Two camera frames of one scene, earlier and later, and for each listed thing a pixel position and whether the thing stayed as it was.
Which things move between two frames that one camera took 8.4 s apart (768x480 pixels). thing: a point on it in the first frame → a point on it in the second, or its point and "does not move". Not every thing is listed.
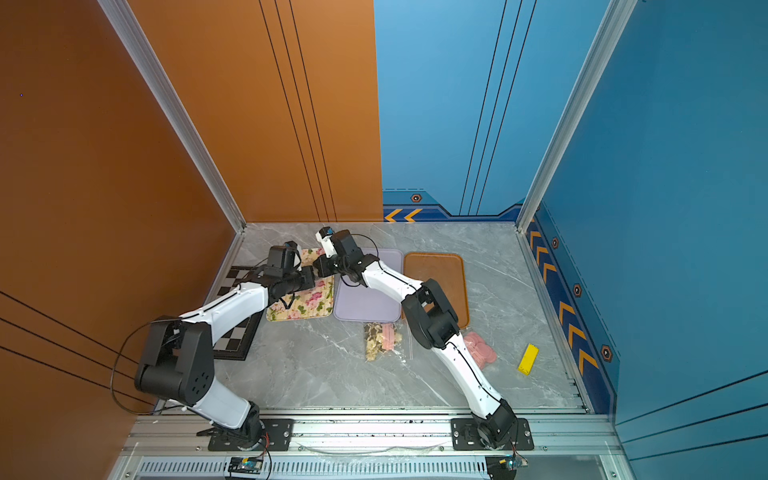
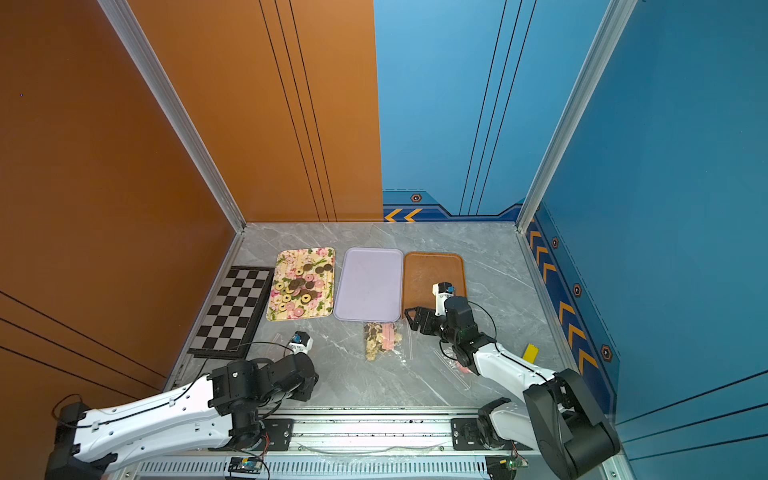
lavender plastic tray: (365, 304) does not move
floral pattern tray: (312, 304) does not move
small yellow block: (528, 359) does not move
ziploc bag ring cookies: (308, 257) → (277, 347)
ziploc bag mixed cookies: (387, 342) does not move
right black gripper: (322, 266) → (428, 314)
